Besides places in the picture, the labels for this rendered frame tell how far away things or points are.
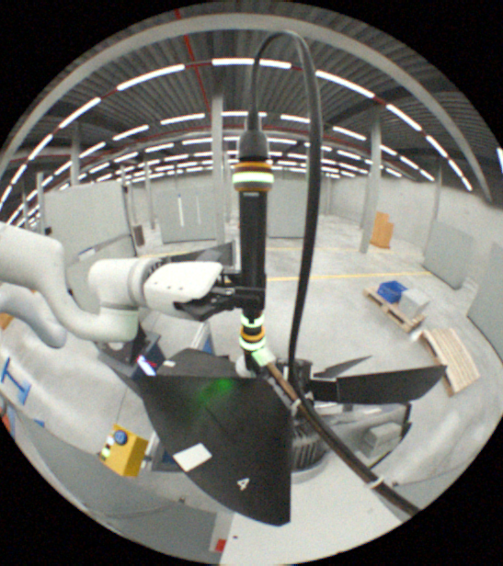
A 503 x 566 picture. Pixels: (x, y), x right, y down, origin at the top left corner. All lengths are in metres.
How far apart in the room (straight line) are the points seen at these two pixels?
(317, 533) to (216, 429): 0.28
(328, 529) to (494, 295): 5.39
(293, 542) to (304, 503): 0.11
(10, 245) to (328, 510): 0.64
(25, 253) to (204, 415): 0.33
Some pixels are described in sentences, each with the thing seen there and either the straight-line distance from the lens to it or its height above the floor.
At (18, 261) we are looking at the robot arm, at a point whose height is 1.58.
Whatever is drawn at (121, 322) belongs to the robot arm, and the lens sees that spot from 0.32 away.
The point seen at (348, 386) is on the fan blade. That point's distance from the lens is 0.40.
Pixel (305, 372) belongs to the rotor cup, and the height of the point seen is 1.25.
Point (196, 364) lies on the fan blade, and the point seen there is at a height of 1.19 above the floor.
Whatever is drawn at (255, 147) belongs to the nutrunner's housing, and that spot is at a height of 1.64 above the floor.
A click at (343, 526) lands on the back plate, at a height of 1.26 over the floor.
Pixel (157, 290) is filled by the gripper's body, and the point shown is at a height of 1.49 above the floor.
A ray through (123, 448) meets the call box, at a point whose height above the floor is 1.07.
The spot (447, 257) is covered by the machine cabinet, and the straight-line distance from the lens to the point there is 7.46.
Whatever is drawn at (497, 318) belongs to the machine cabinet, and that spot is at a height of 0.61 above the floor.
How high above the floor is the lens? 1.59
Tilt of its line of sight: 30 degrees down
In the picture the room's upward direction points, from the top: straight up
